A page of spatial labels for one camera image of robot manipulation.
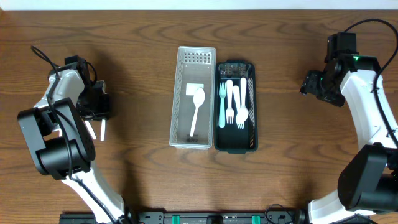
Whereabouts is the white plastic spoon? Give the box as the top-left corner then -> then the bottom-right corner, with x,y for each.
239,78 -> 248,122
100,119 -> 106,142
84,121 -> 96,140
190,88 -> 205,137

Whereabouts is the white plastic fork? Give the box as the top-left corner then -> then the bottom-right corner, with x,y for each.
233,85 -> 244,130
226,80 -> 234,124

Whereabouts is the mint green plastic fork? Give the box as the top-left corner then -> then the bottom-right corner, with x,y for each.
218,82 -> 226,128

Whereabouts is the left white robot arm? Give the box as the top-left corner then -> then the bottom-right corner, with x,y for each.
17,55 -> 136,223

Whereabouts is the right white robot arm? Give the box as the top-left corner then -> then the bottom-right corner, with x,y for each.
300,32 -> 397,223

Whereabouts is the white paper label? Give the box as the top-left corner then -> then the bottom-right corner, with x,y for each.
185,83 -> 204,96

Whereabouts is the grey perforated plastic basket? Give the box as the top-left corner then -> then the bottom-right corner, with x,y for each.
169,46 -> 216,150

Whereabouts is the black perforated plastic basket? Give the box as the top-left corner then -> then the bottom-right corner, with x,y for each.
214,60 -> 258,154

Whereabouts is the right black cable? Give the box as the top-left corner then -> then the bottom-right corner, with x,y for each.
344,17 -> 398,141

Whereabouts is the black cable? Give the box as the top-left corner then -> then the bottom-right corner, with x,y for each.
344,17 -> 398,141
30,45 -> 119,224

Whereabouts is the left black cable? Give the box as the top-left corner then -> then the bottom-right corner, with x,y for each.
30,45 -> 119,224

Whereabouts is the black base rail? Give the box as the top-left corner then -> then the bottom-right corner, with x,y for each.
58,210 -> 372,224

